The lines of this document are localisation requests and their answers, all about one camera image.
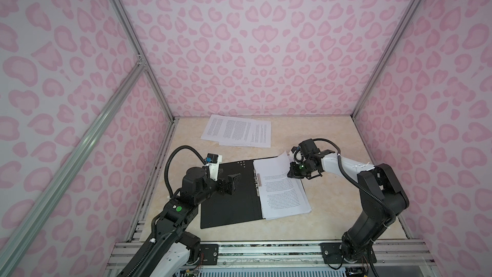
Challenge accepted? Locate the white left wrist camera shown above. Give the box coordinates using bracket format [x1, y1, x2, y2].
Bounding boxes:
[205, 153, 222, 182]

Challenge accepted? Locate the aluminium frame left post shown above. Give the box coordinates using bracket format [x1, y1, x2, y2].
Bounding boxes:
[108, 0, 175, 123]

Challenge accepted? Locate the white text sheet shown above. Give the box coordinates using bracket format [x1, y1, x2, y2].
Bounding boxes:
[253, 152, 302, 197]

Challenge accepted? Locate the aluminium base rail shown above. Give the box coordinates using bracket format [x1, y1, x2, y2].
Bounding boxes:
[101, 239, 443, 277]

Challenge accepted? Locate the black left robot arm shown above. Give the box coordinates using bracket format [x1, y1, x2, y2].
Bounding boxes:
[119, 166, 242, 276]

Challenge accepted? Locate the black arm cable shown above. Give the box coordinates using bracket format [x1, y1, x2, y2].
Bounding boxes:
[293, 138, 397, 220]
[164, 145, 206, 199]

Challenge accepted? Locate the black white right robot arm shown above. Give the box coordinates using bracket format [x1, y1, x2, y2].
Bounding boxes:
[288, 138, 409, 265]

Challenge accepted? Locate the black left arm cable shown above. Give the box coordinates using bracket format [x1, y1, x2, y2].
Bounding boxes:
[164, 145, 206, 199]

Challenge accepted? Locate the aluminium frame diagonal bar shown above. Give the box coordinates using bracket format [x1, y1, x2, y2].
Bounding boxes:
[1, 62, 146, 276]

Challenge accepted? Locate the aluminium frame post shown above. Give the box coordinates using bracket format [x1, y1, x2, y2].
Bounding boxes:
[108, 0, 175, 123]
[351, 0, 425, 121]

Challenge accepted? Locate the aluminium frame right post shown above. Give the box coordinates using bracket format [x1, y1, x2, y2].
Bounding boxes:
[351, 0, 425, 121]

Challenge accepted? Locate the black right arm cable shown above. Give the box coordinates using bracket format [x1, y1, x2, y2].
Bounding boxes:
[293, 138, 397, 220]

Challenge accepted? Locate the red black folder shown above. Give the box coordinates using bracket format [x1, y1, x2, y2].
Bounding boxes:
[200, 160, 264, 229]

